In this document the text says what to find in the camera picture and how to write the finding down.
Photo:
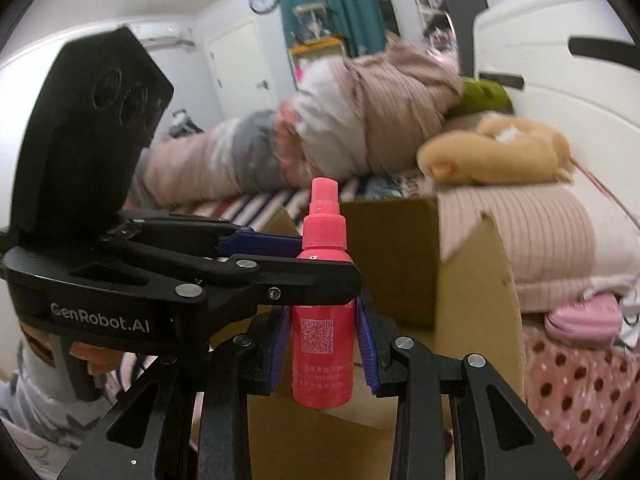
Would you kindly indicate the wall air conditioner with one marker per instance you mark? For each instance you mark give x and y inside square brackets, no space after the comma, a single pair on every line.
[163,35]

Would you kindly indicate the round wall clock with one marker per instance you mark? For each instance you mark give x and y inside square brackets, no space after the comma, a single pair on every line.
[262,7]

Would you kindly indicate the white door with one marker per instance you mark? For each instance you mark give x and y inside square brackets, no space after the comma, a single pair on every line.
[240,71]

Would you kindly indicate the cardboard box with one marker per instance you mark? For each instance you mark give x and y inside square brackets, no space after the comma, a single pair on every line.
[465,304]

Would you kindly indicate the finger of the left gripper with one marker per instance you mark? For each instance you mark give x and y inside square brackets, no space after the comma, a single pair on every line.
[252,243]
[237,287]

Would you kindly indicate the rolled pink grey duvet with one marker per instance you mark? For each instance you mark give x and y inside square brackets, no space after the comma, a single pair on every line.
[349,117]

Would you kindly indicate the pink spray bottle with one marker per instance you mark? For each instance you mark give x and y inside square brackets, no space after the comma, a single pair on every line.
[323,337]

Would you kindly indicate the polka dot bed sheet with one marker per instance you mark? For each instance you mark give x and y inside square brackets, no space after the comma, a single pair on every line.
[587,399]

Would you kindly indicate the teal curtain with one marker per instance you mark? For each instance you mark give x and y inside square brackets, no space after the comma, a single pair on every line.
[360,22]

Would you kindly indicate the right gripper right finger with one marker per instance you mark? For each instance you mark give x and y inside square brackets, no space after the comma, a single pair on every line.
[442,402]

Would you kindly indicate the tan plush toy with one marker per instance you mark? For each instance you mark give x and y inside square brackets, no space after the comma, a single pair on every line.
[501,150]

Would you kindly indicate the person's left hand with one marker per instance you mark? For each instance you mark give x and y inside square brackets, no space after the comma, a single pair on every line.
[99,360]

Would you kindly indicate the white bed headboard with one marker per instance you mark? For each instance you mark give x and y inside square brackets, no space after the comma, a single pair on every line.
[595,103]

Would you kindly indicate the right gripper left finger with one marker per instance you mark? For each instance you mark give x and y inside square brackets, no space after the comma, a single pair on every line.
[188,419]

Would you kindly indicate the yellow white cabinet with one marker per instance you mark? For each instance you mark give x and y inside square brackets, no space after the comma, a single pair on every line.
[301,55]

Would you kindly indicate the striped fleece blanket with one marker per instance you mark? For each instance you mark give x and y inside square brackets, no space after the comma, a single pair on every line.
[256,211]

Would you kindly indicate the pink pouch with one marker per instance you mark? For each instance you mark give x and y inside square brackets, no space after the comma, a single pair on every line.
[593,322]

